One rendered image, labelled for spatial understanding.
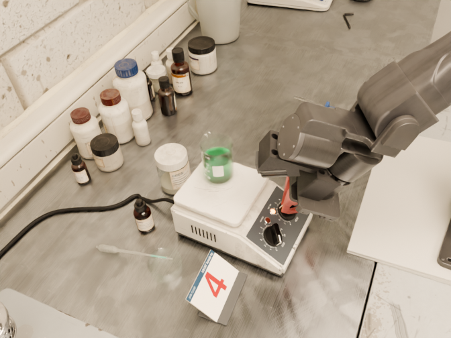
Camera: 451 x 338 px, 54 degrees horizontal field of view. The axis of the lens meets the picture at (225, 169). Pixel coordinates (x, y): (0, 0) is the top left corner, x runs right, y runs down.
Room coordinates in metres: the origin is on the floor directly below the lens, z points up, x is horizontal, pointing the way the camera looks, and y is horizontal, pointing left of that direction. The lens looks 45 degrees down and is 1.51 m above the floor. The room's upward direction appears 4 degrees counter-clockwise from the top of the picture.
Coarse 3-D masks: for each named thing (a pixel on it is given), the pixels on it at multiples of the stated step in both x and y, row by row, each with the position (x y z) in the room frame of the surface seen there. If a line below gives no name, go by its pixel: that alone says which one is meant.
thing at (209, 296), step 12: (216, 264) 0.38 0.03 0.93; (204, 276) 0.36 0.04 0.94; (216, 276) 0.37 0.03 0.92; (228, 276) 0.37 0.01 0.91; (204, 288) 0.34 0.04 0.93; (216, 288) 0.35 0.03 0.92; (192, 300) 0.32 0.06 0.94; (204, 300) 0.33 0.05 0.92; (216, 300) 0.33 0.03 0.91; (216, 312) 0.32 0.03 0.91
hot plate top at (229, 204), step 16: (192, 176) 0.52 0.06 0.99; (240, 176) 0.51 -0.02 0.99; (256, 176) 0.51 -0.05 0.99; (192, 192) 0.48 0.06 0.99; (208, 192) 0.48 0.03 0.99; (224, 192) 0.48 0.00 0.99; (240, 192) 0.47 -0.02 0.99; (256, 192) 0.47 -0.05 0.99; (192, 208) 0.45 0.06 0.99; (208, 208) 0.45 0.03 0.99; (224, 208) 0.45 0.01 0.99; (240, 208) 0.44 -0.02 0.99; (240, 224) 0.42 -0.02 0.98
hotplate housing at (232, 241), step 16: (176, 208) 0.47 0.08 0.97; (256, 208) 0.46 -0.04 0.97; (176, 224) 0.46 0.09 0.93; (192, 224) 0.45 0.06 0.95; (208, 224) 0.43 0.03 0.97; (224, 224) 0.43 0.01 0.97; (208, 240) 0.43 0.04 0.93; (224, 240) 0.42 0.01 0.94; (240, 240) 0.40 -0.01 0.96; (240, 256) 0.40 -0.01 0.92; (256, 256) 0.39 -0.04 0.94; (288, 256) 0.39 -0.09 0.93; (272, 272) 0.38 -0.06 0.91
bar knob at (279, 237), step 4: (276, 224) 0.42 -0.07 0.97; (268, 228) 0.42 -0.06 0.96; (272, 228) 0.42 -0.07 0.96; (276, 228) 0.42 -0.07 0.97; (264, 232) 0.42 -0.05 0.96; (268, 232) 0.42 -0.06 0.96; (272, 232) 0.41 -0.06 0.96; (276, 232) 0.41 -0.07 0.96; (280, 232) 0.41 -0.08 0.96; (264, 236) 0.41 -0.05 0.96; (268, 236) 0.41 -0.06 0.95; (272, 236) 0.41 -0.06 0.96; (276, 236) 0.40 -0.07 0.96; (280, 236) 0.40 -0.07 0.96; (268, 240) 0.40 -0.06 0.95; (272, 240) 0.41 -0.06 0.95; (276, 240) 0.40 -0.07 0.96; (280, 240) 0.40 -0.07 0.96; (272, 244) 0.40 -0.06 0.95; (276, 244) 0.40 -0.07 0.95
